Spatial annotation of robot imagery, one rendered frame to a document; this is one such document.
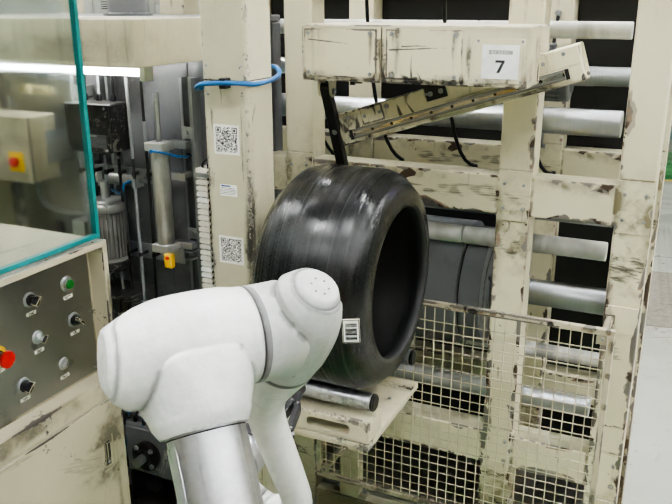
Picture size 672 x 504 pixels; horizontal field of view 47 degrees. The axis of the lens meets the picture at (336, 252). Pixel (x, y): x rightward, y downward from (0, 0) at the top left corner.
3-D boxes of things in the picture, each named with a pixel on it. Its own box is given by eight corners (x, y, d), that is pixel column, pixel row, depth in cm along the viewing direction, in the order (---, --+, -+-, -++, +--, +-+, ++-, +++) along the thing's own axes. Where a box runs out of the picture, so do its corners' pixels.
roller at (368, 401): (254, 363, 204) (259, 373, 207) (246, 377, 202) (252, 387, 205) (377, 390, 190) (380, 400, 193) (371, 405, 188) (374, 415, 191)
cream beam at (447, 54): (300, 80, 209) (299, 24, 205) (339, 73, 231) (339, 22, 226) (527, 90, 185) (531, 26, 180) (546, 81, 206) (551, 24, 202)
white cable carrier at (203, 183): (204, 335, 216) (195, 167, 202) (214, 329, 221) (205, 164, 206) (218, 338, 215) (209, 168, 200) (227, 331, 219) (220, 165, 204)
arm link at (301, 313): (301, 314, 119) (218, 328, 113) (338, 240, 106) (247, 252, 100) (333, 387, 113) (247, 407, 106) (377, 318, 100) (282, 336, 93)
